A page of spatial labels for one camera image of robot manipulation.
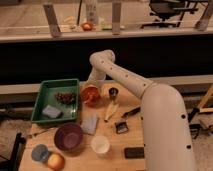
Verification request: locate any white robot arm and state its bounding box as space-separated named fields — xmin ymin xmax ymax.
xmin=88 ymin=50 xmax=197 ymax=171

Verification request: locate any red bowl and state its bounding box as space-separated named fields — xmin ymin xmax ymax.
xmin=80 ymin=86 xmax=101 ymax=106

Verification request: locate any purple bowl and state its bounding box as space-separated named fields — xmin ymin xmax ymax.
xmin=54 ymin=123 xmax=83 ymax=152

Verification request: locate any small metal cup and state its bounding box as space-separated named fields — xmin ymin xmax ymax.
xmin=109 ymin=87 xmax=119 ymax=100

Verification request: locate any dark grape bunch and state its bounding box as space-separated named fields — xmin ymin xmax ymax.
xmin=55 ymin=92 xmax=75 ymax=105

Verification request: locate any green plastic tray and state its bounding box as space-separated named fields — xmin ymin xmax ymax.
xmin=31 ymin=79 xmax=79 ymax=125

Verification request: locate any grey folded cloth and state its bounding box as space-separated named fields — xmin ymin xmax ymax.
xmin=81 ymin=115 xmax=98 ymax=135

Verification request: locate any blue sponge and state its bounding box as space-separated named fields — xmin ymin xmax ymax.
xmin=42 ymin=105 xmax=62 ymax=119

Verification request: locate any red object on shelf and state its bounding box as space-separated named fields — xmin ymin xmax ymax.
xmin=81 ymin=22 xmax=94 ymax=31

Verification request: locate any white cup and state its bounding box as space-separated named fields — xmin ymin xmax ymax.
xmin=91 ymin=136 xmax=110 ymax=155

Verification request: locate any black rectangular block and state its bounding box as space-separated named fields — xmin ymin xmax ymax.
xmin=124 ymin=147 xmax=144 ymax=159

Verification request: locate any red yellow apple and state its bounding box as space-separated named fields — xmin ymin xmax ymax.
xmin=47 ymin=153 xmax=65 ymax=171

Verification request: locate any blue round lid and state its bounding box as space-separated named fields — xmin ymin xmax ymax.
xmin=31 ymin=144 xmax=49 ymax=163

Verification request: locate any black office chair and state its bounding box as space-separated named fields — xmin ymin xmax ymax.
xmin=141 ymin=0 xmax=208 ymax=29

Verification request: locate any black chair at left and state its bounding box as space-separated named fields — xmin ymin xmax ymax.
xmin=0 ymin=133 xmax=26 ymax=171

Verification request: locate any black handled knife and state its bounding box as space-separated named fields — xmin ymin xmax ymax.
xmin=121 ymin=107 xmax=140 ymax=119

